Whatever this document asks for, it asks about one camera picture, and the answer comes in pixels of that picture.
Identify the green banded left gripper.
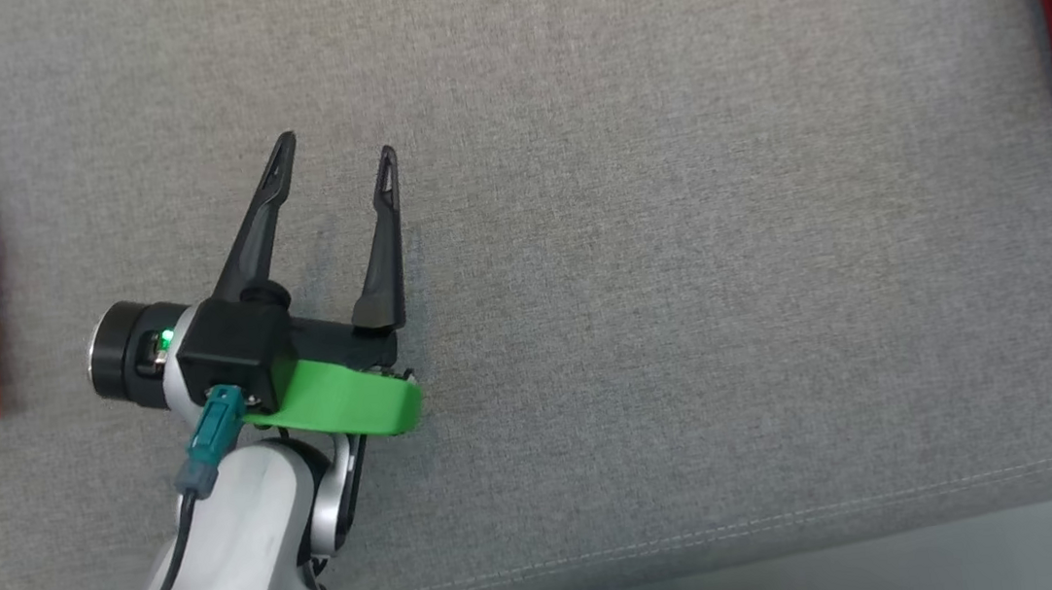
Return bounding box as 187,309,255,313
64,120,427,468

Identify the left black cable teal plug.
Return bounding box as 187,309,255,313
21,384,264,590

